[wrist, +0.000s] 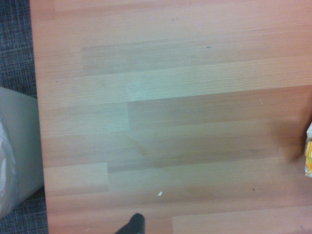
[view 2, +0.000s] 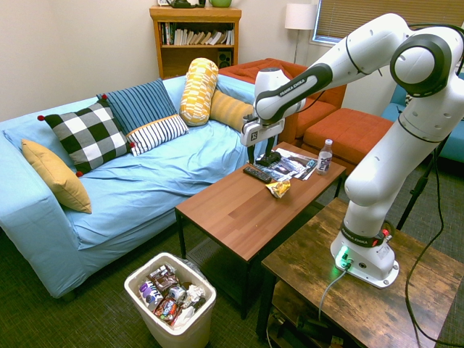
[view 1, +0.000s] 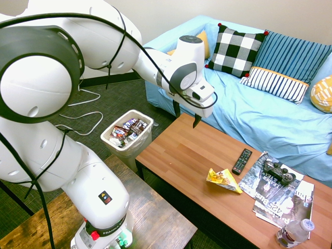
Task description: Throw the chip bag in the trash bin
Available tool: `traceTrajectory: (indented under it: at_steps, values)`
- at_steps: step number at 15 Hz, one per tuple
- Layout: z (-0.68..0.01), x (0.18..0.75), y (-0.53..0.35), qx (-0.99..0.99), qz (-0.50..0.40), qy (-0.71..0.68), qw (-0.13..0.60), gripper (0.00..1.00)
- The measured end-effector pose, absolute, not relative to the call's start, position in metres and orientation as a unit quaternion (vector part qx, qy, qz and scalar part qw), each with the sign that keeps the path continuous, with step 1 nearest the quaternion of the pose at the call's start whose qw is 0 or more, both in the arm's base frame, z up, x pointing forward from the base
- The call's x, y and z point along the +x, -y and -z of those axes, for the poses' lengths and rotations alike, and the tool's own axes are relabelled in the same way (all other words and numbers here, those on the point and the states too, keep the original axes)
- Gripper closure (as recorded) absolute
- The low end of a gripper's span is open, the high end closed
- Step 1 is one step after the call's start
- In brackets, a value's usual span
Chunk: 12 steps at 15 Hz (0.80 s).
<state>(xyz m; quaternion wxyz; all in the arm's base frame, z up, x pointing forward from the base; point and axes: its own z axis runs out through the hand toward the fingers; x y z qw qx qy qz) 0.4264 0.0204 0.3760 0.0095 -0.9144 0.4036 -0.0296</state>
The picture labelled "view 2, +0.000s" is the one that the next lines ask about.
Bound crumpled white paper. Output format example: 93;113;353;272
185;283;207;302

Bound white navy striped pillow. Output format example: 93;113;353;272
125;114;190;157

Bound grey cable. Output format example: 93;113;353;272
318;267;349;322

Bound reddish wood coffee table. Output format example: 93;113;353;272
175;141;347;320

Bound black game controller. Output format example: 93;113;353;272
254;151;282;167

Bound black object on shelf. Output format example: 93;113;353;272
169;0;207;9

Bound rustic dark wood table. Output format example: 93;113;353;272
255;197;464;348

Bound black white checked pillow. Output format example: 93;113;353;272
37;94;136;178

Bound floor vent grate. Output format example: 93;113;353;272
186;238;219;270

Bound black device under table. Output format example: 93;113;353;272
295;314;329;340

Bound orange ottoman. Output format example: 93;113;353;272
302;107;394;177

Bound glossy magazines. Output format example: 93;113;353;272
248;146;319;185

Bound brown chocolate wrapper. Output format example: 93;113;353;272
147;265;181;291

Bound light blue sofa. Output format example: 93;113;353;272
0;74;280;299

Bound white shade floor lamp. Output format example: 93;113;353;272
284;3;318;65

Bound window with wooden blinds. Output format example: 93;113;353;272
312;0;464;46

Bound mustard yellow pillow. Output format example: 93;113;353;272
20;138;93;215

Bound silver can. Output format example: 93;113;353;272
168;285;188;304

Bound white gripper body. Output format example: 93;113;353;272
240;118;286;147

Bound black tripod stand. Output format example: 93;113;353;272
396;133;452;231

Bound blue striped pillow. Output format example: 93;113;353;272
96;78;178;136

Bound white plastic trash bin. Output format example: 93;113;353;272
123;252;218;348

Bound yellow chip bag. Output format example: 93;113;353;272
265;179;292;199

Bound wooden bookshelf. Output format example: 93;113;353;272
149;5;243;80

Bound teal sofa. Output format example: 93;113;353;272
381;71;464;165

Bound black cable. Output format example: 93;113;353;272
404;22;464;346

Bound purple label empty bottle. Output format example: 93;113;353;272
138;280;165;313

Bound orange striped pillow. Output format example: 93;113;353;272
209;89;255;133

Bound yellow patterned bolster pillow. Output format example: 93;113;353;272
179;57;220;127

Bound orange armchair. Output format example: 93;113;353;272
218;57;347;146

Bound red snack wrapper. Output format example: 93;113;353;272
153;297;183;325

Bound clear water bottle purple label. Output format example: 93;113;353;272
316;138;334;176

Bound row of books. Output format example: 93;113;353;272
160;22;235;46

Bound black TV remote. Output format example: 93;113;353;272
242;165;273;184

